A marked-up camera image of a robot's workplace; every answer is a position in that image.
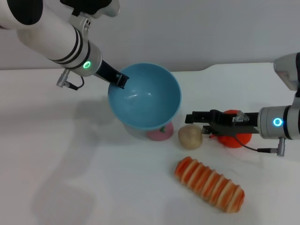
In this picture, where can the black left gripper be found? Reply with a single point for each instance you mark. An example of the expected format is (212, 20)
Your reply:
(106, 72)

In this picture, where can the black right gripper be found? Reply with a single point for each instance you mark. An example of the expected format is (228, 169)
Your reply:
(234, 127)

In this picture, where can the beige egg yolk pastry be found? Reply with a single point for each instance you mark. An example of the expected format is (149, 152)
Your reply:
(189, 137)

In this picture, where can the blue plastic bowl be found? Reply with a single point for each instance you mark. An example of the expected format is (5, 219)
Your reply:
(150, 100)

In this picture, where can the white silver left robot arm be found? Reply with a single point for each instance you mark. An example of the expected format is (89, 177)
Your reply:
(54, 35)

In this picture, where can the orange red fruit toy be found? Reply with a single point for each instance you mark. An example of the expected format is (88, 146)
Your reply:
(234, 141)

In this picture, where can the pink peach bun toy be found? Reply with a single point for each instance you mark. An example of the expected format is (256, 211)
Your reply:
(161, 136)

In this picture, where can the orange striped bread loaf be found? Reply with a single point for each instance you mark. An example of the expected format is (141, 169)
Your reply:
(211, 185)

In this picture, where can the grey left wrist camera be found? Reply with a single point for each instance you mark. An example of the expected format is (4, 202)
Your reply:
(93, 7)

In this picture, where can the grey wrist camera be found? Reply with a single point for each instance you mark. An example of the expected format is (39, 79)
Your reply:
(93, 7)
(288, 70)

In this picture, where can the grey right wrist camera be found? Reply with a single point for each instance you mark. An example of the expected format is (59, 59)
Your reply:
(288, 70)

